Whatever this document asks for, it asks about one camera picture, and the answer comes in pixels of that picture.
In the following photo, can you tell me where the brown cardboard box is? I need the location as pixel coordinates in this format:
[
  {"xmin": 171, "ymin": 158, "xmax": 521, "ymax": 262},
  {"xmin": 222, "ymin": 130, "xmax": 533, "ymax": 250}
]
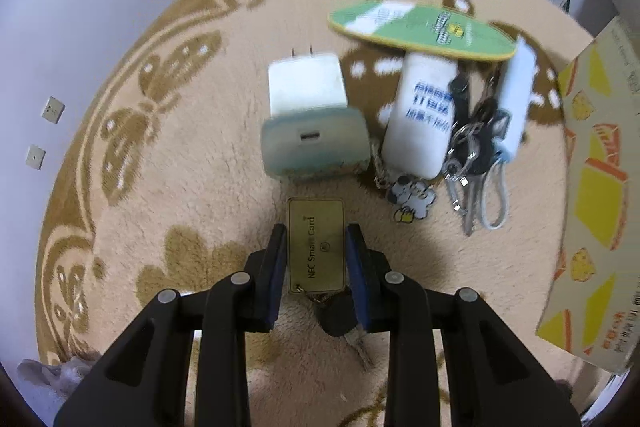
[{"xmin": 537, "ymin": 17, "xmax": 639, "ymax": 374}]

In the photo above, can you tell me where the cartoon dog keychain charm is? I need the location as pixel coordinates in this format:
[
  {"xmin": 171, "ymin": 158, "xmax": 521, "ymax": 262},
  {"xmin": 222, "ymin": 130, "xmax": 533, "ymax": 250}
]
[{"xmin": 369, "ymin": 141, "xmax": 437, "ymax": 223}]

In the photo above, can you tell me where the key bunch with black fob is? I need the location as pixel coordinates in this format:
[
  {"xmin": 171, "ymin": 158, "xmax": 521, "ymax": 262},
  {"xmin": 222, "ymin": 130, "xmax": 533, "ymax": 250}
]
[{"xmin": 442, "ymin": 72, "xmax": 510, "ymax": 236}]

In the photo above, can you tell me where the gold NFC smart card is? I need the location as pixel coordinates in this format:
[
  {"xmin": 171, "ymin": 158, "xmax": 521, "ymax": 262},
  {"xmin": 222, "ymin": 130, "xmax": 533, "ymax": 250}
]
[{"xmin": 288, "ymin": 198, "xmax": 346, "ymax": 296}]

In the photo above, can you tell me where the white power bank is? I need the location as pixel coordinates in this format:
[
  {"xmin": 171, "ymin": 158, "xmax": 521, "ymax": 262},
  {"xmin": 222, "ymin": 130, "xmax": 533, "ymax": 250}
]
[{"xmin": 382, "ymin": 53, "xmax": 458, "ymax": 180}]

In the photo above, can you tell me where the white charger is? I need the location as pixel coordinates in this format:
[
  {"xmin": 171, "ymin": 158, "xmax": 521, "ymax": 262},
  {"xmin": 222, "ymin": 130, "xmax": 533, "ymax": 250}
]
[{"xmin": 260, "ymin": 53, "xmax": 371, "ymax": 180}]

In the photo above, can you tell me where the beige patterned round rug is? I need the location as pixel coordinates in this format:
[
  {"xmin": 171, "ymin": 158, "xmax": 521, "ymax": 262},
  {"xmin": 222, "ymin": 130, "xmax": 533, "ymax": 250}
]
[{"xmin": 35, "ymin": 0, "xmax": 608, "ymax": 410}]

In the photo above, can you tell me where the green oval fan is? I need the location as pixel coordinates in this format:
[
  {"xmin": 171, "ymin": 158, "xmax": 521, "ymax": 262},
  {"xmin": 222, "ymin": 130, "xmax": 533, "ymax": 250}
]
[{"xmin": 328, "ymin": 0, "xmax": 516, "ymax": 62}]

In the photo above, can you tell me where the white wall socket lower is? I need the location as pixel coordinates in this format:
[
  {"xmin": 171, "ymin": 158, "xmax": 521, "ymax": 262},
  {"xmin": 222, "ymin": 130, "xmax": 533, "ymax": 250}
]
[{"xmin": 25, "ymin": 144, "xmax": 46, "ymax": 170}]

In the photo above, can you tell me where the white wall socket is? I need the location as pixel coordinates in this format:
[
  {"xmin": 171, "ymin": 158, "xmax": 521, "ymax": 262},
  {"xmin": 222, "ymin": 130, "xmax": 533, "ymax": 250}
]
[
  {"xmin": 25, "ymin": 144, "xmax": 46, "ymax": 170},
  {"xmin": 41, "ymin": 96, "xmax": 65, "ymax": 124}
]

